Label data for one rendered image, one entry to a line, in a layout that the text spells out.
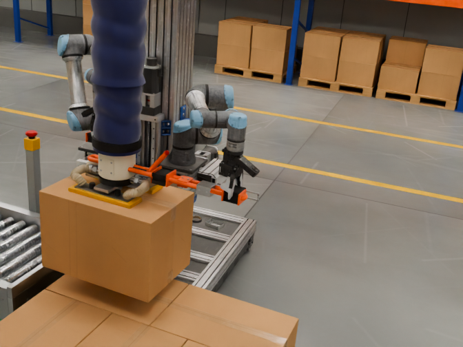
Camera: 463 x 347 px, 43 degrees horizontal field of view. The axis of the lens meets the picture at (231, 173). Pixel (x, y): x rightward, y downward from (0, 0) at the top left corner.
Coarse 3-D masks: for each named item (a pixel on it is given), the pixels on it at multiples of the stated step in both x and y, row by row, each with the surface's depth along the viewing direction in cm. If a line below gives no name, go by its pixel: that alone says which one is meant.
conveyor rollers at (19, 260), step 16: (0, 224) 346; (16, 224) 347; (32, 224) 348; (0, 240) 334; (16, 240) 333; (32, 240) 333; (0, 256) 313; (32, 256) 321; (0, 272) 301; (16, 272) 300
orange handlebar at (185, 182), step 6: (90, 156) 276; (96, 156) 278; (96, 162) 274; (132, 168) 267; (144, 168) 269; (144, 174) 265; (150, 174) 263; (168, 180) 260; (174, 180) 259; (180, 180) 258; (186, 180) 258; (192, 180) 260; (180, 186) 258; (186, 186) 257; (192, 186) 256; (216, 186) 256; (210, 192) 253; (216, 192) 252; (246, 198) 249
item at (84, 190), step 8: (88, 184) 275; (80, 192) 268; (88, 192) 267; (96, 192) 267; (104, 192) 268; (112, 192) 268; (120, 192) 265; (104, 200) 264; (112, 200) 262; (120, 200) 262; (128, 200) 262; (136, 200) 264; (128, 208) 260
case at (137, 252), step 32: (64, 192) 270; (160, 192) 279; (192, 192) 282; (64, 224) 269; (96, 224) 261; (128, 224) 253; (160, 224) 256; (64, 256) 275; (96, 256) 267; (128, 256) 259; (160, 256) 263; (128, 288) 265; (160, 288) 271
